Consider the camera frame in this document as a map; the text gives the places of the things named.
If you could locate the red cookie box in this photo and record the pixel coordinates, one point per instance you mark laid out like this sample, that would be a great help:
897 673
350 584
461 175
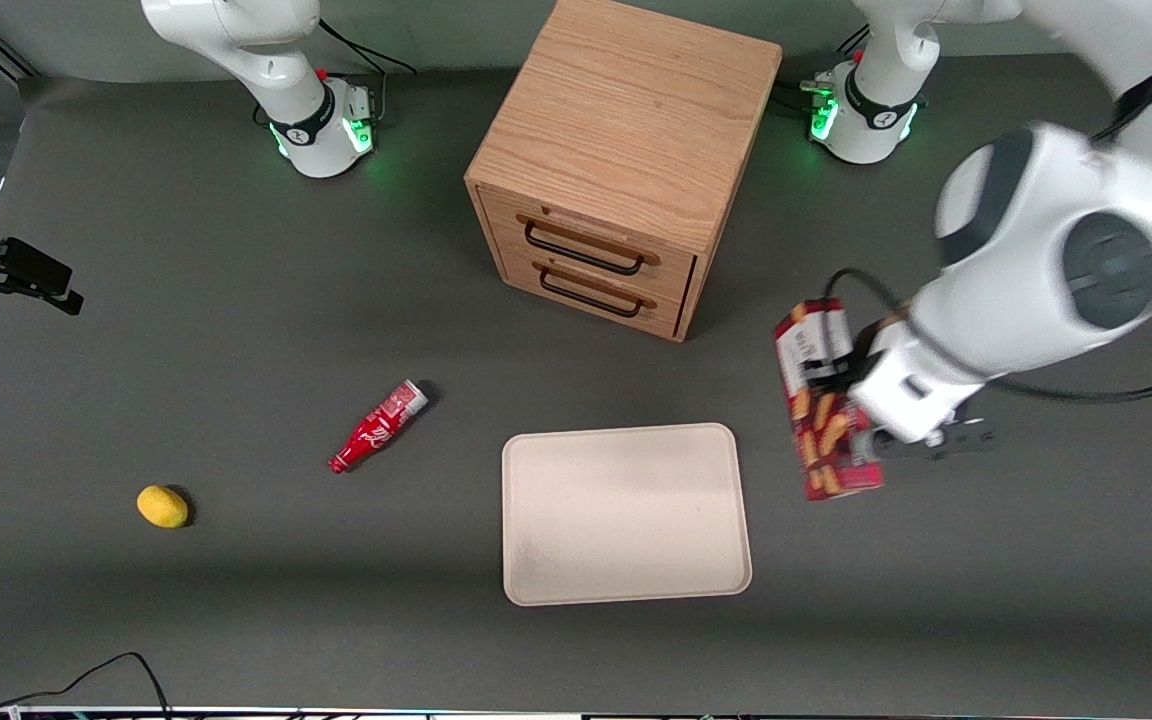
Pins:
826 440

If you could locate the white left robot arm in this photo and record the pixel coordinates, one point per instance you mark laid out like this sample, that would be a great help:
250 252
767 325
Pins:
1056 230

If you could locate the beige rectangular tray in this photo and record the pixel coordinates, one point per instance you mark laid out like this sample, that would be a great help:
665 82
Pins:
624 514

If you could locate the yellow lemon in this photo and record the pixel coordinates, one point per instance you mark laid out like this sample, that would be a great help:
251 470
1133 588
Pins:
162 506

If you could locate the wooden drawer cabinet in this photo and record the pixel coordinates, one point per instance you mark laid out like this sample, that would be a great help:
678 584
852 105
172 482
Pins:
626 140

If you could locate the red cola bottle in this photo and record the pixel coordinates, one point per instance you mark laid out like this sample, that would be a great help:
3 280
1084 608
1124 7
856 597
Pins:
376 428

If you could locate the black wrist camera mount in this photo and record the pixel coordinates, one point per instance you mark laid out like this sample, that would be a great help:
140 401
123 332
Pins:
956 440

